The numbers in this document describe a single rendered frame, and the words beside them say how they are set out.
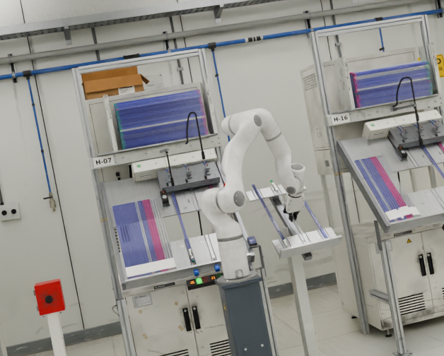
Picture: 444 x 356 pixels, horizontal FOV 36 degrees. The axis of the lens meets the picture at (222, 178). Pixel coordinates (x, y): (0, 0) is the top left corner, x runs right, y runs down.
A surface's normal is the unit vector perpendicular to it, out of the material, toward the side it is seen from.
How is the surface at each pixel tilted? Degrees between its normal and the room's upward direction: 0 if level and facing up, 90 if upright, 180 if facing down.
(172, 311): 90
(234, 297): 90
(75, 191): 90
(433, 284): 90
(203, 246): 46
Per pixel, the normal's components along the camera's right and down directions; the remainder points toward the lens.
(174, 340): 0.20, 0.00
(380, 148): 0.01, -0.70
